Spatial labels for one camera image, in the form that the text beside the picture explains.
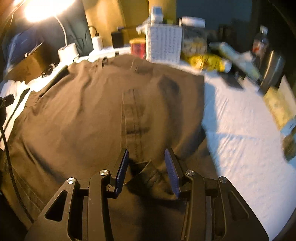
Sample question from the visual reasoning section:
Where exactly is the white perforated basket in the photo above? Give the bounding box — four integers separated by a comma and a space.
145, 24, 183, 64

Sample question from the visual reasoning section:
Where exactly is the black strap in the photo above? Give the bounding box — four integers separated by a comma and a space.
0, 87, 31, 143

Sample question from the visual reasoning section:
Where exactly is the yellow tissue box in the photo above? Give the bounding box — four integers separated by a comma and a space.
263, 75, 295, 136

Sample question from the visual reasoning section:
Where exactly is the clear snack jar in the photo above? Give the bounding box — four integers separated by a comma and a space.
179, 16, 208, 57

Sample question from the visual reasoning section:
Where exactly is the white desk lamp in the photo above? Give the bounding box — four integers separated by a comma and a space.
14, 1, 86, 61

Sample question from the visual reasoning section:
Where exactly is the small green stone figure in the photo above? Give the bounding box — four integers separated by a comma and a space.
282, 134, 296, 161

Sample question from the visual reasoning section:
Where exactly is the white charger adapter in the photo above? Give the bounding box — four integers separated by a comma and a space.
92, 36, 103, 51

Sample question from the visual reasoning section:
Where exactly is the black smartphone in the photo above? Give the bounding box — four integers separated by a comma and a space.
219, 72, 243, 89

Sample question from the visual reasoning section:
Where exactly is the black braided cable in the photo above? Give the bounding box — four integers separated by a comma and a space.
0, 126, 35, 224

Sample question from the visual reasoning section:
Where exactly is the wet wipes pack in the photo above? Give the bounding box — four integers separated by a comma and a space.
209, 42, 261, 81

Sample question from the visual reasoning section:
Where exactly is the stainless steel tumbler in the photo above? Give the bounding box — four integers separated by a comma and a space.
259, 50, 285, 95

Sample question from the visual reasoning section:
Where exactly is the white cloth garment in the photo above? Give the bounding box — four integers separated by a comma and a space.
1, 80, 28, 113

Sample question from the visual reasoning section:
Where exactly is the white power strip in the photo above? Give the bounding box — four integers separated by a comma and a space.
88, 45, 131, 62

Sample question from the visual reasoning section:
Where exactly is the plastic water bottle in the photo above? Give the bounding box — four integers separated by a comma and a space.
251, 25, 269, 64

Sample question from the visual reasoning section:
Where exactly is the brown t-shirt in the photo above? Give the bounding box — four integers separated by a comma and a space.
1, 55, 217, 240

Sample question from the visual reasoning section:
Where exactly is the black charger adapter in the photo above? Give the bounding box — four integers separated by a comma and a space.
111, 31, 124, 49

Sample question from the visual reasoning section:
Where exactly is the yellow snack bag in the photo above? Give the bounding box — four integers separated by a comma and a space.
182, 54, 232, 73

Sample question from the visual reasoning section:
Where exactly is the bundled black cable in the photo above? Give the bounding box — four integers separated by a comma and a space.
41, 63, 57, 78

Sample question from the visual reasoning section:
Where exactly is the tablet computer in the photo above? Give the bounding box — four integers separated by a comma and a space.
1, 27, 44, 72

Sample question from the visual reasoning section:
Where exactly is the red tin can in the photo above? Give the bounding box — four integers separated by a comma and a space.
129, 38, 146, 59

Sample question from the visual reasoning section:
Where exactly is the cardboard box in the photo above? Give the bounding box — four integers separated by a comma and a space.
4, 43, 58, 84

